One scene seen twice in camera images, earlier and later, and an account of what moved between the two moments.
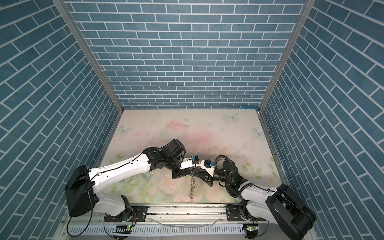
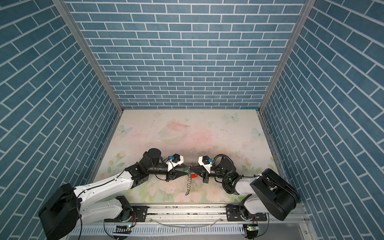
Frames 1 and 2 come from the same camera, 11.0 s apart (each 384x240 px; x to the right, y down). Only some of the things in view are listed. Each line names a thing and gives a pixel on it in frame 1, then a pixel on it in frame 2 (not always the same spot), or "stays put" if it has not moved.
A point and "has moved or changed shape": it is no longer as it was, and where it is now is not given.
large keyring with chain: [193, 184] has moved or changed shape
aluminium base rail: [171, 215] stays put
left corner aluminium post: [68, 14] stays put
